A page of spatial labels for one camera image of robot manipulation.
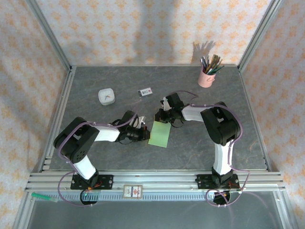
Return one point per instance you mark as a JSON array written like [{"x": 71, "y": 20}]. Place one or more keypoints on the light green paper sheet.
[{"x": 159, "y": 134}]

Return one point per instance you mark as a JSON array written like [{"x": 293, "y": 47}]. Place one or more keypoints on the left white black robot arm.
[{"x": 104, "y": 134}]

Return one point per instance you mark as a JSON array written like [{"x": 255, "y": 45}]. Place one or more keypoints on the white square clock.
[{"x": 106, "y": 96}]

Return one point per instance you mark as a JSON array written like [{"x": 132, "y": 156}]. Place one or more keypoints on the small printed card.
[{"x": 145, "y": 92}]

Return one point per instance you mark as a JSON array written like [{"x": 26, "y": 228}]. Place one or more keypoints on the pink pen cup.
[{"x": 206, "y": 80}]

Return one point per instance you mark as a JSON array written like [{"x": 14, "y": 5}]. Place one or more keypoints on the white grey pen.
[{"x": 203, "y": 63}]

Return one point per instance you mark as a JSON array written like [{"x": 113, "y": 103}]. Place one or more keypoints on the dark blue pen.
[{"x": 207, "y": 62}]

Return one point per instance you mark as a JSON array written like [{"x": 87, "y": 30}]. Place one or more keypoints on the dark green pencil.
[{"x": 218, "y": 69}]

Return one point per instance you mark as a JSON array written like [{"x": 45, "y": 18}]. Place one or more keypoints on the teal pen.
[{"x": 218, "y": 65}]

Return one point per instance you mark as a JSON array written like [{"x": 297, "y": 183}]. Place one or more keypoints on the olive brown pen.
[{"x": 215, "y": 60}]

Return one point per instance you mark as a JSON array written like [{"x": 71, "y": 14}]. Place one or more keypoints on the green marker pen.
[{"x": 44, "y": 197}]

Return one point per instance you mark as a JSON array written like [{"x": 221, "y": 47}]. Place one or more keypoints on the long aluminium mounting rail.
[{"x": 166, "y": 181}]

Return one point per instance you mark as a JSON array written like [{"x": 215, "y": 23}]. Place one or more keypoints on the framed label on rail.
[{"x": 132, "y": 191}]

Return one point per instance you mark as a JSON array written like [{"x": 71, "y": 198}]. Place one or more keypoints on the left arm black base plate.
[{"x": 107, "y": 182}]

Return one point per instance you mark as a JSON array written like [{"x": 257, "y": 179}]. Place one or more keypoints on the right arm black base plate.
[{"x": 202, "y": 182}]

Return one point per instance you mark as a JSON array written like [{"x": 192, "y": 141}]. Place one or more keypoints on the aluminium side rail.
[
  {"x": 59, "y": 114},
  {"x": 256, "y": 124}
]

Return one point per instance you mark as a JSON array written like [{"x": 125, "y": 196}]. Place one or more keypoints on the aluminium frame post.
[
  {"x": 47, "y": 33},
  {"x": 259, "y": 31}
]

